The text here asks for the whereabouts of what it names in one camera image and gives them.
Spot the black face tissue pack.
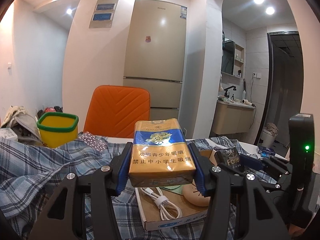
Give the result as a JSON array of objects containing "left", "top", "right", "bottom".
[{"left": 214, "top": 147, "right": 243, "bottom": 172}]

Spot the beige round silicone case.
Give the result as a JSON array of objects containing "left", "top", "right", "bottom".
[{"left": 182, "top": 184, "right": 210, "bottom": 207}]

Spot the green felt pouch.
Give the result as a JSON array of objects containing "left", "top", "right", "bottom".
[{"left": 161, "top": 184, "right": 193, "bottom": 196}]

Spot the gold blue cigarette pack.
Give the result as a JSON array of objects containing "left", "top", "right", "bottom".
[{"left": 129, "top": 118, "right": 196, "bottom": 187}]

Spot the white charging cable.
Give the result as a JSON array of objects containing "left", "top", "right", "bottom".
[{"left": 138, "top": 187, "right": 183, "bottom": 221}]

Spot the person's right hand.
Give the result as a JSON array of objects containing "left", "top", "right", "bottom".
[{"left": 288, "top": 224, "right": 306, "bottom": 239}]

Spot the dark blue small box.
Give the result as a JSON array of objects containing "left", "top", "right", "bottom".
[{"left": 258, "top": 146, "right": 276, "bottom": 156}]

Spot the bathroom vanity cabinet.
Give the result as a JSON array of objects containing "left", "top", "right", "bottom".
[{"left": 211, "top": 101, "right": 255, "bottom": 135}]

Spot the blue plaid shirt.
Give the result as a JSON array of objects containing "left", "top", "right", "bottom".
[{"left": 0, "top": 134, "right": 276, "bottom": 240}]

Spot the white hair dryer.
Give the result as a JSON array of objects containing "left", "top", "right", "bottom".
[{"left": 242, "top": 99, "right": 255, "bottom": 107}]

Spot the black faucet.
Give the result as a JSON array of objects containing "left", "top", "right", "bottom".
[{"left": 223, "top": 85, "right": 237, "bottom": 99}]

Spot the floral patterned cloth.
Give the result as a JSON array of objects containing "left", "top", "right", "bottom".
[{"left": 78, "top": 132, "right": 108, "bottom": 152}]

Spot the cardboard tray box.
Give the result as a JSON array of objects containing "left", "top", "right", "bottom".
[{"left": 134, "top": 148, "right": 226, "bottom": 231}]

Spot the yellow green-rimmed bin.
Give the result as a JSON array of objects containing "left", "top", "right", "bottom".
[{"left": 37, "top": 112, "right": 79, "bottom": 148}]

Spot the pile of beige cloth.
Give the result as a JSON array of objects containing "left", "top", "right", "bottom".
[{"left": 1, "top": 106, "right": 42, "bottom": 145}]

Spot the white paper box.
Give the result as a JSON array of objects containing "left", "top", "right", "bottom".
[{"left": 0, "top": 128, "right": 18, "bottom": 141}]

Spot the bathroom mirror cabinet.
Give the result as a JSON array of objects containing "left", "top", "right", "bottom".
[{"left": 221, "top": 36, "right": 245, "bottom": 79}]

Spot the orange chair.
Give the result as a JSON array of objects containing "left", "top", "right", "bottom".
[{"left": 84, "top": 85, "right": 151, "bottom": 138}]

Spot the beige refrigerator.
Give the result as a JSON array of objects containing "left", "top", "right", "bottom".
[{"left": 123, "top": 0, "right": 187, "bottom": 120}]

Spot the wall electrical panel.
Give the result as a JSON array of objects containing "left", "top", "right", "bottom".
[{"left": 89, "top": 0, "right": 119, "bottom": 29}]

